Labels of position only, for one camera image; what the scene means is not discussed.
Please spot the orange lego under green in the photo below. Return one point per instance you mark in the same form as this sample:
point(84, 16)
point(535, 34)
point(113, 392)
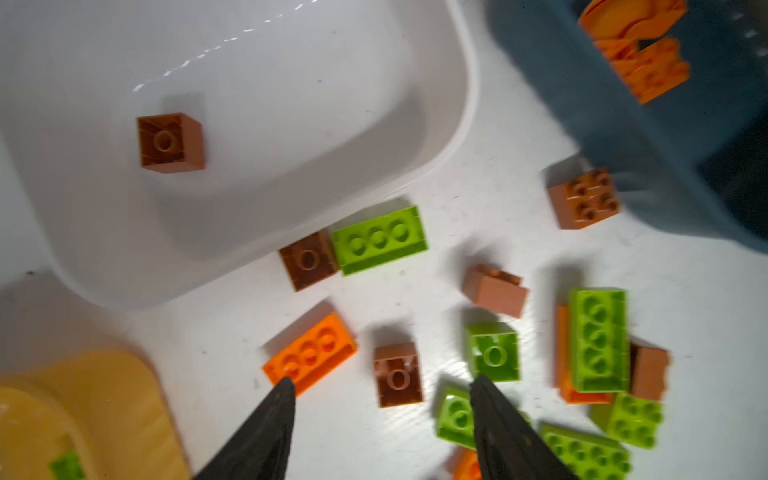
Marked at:
point(563, 380)

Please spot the orange 2x3 lego brick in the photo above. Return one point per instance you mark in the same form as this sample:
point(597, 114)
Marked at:
point(313, 355)

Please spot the orange 2x4 lego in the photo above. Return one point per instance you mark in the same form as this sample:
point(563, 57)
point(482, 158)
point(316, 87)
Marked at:
point(468, 467)
point(650, 72)

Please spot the yellow plastic bin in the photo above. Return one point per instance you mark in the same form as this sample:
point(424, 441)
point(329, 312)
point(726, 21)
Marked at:
point(107, 405)

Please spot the white plastic bin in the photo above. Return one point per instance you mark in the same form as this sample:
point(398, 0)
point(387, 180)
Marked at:
point(311, 111)

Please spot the brown 2x2 lego studs up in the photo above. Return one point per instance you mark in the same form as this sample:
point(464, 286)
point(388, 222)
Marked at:
point(585, 200)

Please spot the green 2x3 lego top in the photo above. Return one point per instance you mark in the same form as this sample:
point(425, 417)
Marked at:
point(379, 240)

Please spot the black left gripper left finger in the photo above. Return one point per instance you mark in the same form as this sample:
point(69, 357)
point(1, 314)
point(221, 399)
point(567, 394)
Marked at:
point(260, 448)

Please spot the orange curved lego piece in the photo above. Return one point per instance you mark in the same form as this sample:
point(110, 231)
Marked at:
point(631, 19)

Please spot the brown 2x2 lego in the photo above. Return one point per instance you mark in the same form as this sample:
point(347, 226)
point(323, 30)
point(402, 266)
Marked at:
point(397, 373)
point(309, 260)
point(495, 290)

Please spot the teal plastic bin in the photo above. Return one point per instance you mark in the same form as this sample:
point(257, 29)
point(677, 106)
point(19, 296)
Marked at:
point(694, 160)

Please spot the green 2x3 lego on orange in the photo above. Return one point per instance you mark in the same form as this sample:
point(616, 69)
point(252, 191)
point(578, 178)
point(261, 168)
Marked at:
point(599, 340)

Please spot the green 2x2 lego centre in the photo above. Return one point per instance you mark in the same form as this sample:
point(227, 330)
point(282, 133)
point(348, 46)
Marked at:
point(492, 350)

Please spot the brown 2x2 lego top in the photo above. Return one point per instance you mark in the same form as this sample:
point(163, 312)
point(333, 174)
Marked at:
point(309, 260)

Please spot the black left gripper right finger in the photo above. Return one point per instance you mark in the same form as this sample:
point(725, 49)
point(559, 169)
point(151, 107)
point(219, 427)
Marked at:
point(506, 444)

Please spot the green 2x2 lego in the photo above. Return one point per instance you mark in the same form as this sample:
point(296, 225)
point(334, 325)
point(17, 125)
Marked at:
point(492, 350)
point(629, 420)

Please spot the green 2x2 lego bottom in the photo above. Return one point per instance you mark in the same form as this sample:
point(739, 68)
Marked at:
point(629, 420)

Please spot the green 2x4 lego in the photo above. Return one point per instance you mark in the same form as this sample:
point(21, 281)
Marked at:
point(455, 421)
point(67, 466)
point(588, 456)

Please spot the green 2x4 lego bottom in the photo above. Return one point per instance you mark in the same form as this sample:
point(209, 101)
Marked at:
point(588, 456)

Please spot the brown 2x2 lego on side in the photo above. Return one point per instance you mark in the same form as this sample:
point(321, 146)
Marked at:
point(495, 290)

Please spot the orange 2x4 lego bottom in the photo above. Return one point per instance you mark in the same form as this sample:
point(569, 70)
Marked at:
point(468, 467)

